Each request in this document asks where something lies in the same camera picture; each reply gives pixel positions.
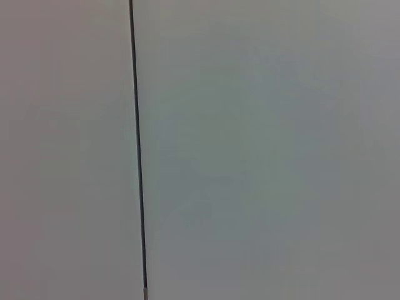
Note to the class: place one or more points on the dark vertical panel seam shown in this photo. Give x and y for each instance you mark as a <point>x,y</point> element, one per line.
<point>137,150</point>

